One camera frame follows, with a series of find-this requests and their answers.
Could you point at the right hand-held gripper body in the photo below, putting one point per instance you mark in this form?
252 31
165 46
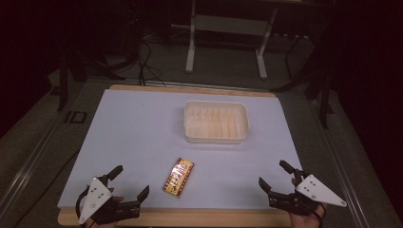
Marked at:
316 192

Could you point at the white paper sheet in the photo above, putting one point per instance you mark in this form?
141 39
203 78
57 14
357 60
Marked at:
142 133

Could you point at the person's right hand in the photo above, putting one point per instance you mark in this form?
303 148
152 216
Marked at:
303 221

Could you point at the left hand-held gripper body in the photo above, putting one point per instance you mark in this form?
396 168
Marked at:
95 198

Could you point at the white plastic tray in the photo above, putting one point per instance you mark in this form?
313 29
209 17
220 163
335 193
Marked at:
216 123

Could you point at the black rectangular frame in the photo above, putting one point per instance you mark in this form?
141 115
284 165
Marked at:
75 117

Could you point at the person's left hand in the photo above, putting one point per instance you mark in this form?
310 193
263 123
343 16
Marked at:
118 199

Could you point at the metal floor rail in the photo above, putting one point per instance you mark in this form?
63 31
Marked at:
340 164
28 164

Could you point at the orange patterned snack packet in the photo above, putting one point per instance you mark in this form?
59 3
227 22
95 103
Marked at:
178 177

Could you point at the black metal stand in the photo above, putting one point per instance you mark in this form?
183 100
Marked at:
65 79
324 95

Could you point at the white metal stand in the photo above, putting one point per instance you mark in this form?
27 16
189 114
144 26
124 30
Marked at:
228 24

